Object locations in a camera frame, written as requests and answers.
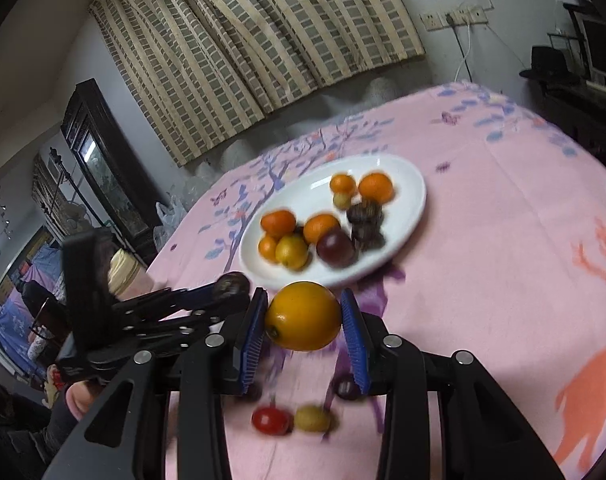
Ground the person's left forearm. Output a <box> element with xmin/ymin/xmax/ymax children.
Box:
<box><xmin>42</xmin><ymin>400</ymin><xmax>87</xmax><ymax>467</ymax></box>

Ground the black hat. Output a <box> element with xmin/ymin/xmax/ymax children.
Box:
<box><xmin>520</xmin><ymin>45</ymin><xmax>582</xmax><ymax>81</ymax></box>

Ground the large dark purple plum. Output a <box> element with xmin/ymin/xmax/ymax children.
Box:
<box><xmin>316</xmin><ymin>230</ymin><xmax>358</xmax><ymax>268</ymax></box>

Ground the dark desk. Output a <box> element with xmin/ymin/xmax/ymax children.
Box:
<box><xmin>535</xmin><ymin>77</ymin><xmax>606</xmax><ymax>181</ymax></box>

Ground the clear plastic bag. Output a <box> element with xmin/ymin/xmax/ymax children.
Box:
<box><xmin>154</xmin><ymin>185</ymin><xmax>192</xmax><ymax>252</ymax></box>

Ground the person's left hand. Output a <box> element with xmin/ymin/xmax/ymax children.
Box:
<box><xmin>64</xmin><ymin>380</ymin><xmax>102</xmax><ymax>422</ymax></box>

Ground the orange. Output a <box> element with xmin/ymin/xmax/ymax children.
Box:
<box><xmin>260</xmin><ymin>210</ymin><xmax>297</xmax><ymax>237</ymax></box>
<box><xmin>330</xmin><ymin>173</ymin><xmax>358</xmax><ymax>196</ymax></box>
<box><xmin>303</xmin><ymin>213</ymin><xmax>342</xmax><ymax>245</ymax></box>
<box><xmin>358</xmin><ymin>172</ymin><xmax>396</xmax><ymax>204</ymax></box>

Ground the red cherry tomato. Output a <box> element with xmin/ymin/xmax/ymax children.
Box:
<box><xmin>251</xmin><ymin>406</ymin><xmax>291</xmax><ymax>436</ymax></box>

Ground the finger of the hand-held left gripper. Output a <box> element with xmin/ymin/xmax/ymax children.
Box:
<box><xmin>114</xmin><ymin>271</ymin><xmax>252</xmax><ymax>329</ymax></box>
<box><xmin>128</xmin><ymin>314</ymin><xmax>225</xmax><ymax>354</ymax></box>

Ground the white oval plate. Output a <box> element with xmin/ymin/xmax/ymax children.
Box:
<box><xmin>239</xmin><ymin>153</ymin><xmax>427</xmax><ymax>285</ymax></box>

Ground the white power strip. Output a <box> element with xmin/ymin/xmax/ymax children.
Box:
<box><xmin>420</xmin><ymin>5</ymin><xmax>486</xmax><ymax>30</ymax></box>

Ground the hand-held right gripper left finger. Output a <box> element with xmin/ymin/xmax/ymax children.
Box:
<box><xmin>42</xmin><ymin>288</ymin><xmax>269</xmax><ymax>480</ymax></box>

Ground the dark wooden framed cabinet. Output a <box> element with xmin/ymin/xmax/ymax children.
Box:
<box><xmin>60</xmin><ymin>78</ymin><xmax>162</xmax><ymax>254</ymax></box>

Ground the striped beige curtain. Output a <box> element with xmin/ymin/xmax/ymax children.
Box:
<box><xmin>88</xmin><ymin>0</ymin><xmax>267</xmax><ymax>167</ymax></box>
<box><xmin>175</xmin><ymin>0</ymin><xmax>427</xmax><ymax>112</ymax></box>

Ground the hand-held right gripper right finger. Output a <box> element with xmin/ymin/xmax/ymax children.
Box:
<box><xmin>339</xmin><ymin>289</ymin><xmax>566</xmax><ymax>480</ymax></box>

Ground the computer monitor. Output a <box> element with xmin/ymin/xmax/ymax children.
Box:
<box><xmin>580</xmin><ymin>14</ymin><xmax>606</xmax><ymax>80</ymax></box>

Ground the pink deer print tablecloth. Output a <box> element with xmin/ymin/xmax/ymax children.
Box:
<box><xmin>146</xmin><ymin>82</ymin><xmax>606</xmax><ymax>480</ymax></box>

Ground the clear jar with cream lid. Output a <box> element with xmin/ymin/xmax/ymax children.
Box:
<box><xmin>107</xmin><ymin>248</ymin><xmax>149</xmax><ymax>295</ymax></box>

